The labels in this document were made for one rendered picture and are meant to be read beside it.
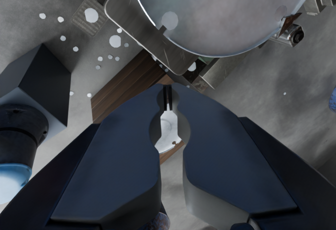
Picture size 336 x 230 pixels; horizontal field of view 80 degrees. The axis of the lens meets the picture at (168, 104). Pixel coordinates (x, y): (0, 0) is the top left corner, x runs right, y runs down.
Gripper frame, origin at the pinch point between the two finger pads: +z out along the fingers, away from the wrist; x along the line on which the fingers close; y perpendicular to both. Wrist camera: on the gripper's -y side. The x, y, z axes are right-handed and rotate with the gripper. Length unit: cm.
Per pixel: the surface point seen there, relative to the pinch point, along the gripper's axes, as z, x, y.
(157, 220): 55, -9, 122
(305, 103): 142, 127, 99
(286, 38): 22.1, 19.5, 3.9
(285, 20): 21.9, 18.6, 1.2
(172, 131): 62, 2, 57
